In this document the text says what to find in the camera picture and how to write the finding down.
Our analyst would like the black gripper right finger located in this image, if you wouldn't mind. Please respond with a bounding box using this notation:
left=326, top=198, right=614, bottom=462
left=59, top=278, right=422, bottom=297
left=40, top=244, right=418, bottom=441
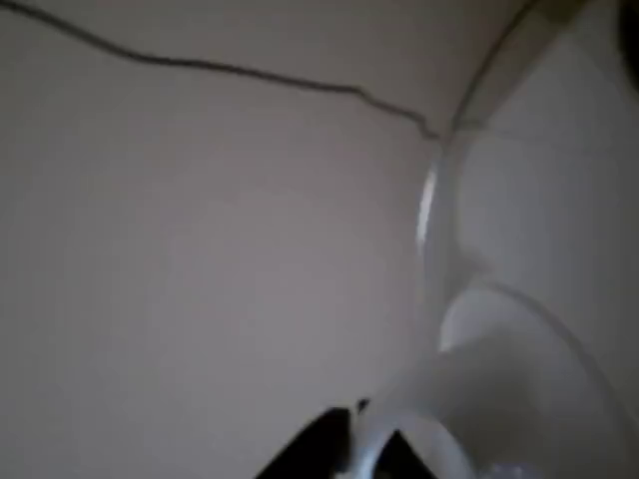
left=376, top=427, right=431, bottom=479

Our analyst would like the glass lid with white knob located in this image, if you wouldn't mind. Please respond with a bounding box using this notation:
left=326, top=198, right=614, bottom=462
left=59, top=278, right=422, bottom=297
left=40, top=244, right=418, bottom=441
left=348, top=0, right=639, bottom=479

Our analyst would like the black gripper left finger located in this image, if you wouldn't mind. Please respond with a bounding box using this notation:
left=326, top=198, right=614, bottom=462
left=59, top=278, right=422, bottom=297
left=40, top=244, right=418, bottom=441
left=254, top=397, right=371, bottom=479

